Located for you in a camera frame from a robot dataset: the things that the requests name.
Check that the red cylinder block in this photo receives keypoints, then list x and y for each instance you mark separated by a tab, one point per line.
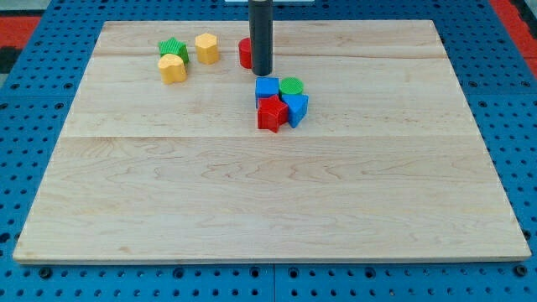
245	53

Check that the red star block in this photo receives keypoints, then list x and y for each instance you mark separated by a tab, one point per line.
272	113

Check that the blue triangle block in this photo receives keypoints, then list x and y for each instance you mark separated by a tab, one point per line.
298	105

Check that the blue cube block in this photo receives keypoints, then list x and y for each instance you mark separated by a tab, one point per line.
265	87

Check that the green cylinder block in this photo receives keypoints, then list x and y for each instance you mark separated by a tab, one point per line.
291	86

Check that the light wooden board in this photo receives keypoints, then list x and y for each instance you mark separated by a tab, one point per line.
388	165

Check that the yellow hexagon block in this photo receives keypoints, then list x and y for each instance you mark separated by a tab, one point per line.
207	48

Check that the yellow heart block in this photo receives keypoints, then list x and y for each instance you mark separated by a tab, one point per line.
172	69

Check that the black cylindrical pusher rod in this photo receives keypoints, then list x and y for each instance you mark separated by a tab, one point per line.
260	19

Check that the green star block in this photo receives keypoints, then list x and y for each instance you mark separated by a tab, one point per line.
172	46

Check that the blue perforated table panel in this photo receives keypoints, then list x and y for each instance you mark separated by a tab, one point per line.
37	92

